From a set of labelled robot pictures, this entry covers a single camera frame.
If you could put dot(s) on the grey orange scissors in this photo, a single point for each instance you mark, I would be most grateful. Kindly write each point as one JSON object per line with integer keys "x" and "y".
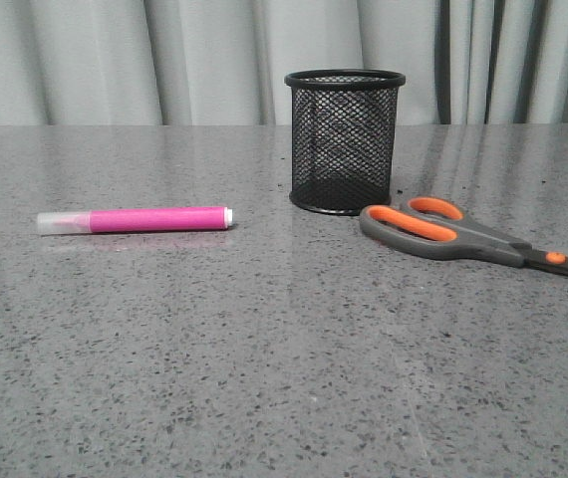
{"x": 437, "y": 229}

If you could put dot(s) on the black mesh pen cup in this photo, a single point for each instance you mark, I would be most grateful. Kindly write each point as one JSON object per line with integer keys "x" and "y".
{"x": 343, "y": 135}

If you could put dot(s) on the pink highlighter pen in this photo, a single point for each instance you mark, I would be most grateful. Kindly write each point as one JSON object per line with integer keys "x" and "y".
{"x": 135, "y": 220}

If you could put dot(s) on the white curtain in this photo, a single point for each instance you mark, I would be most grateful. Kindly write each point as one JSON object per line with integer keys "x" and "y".
{"x": 224, "y": 62}

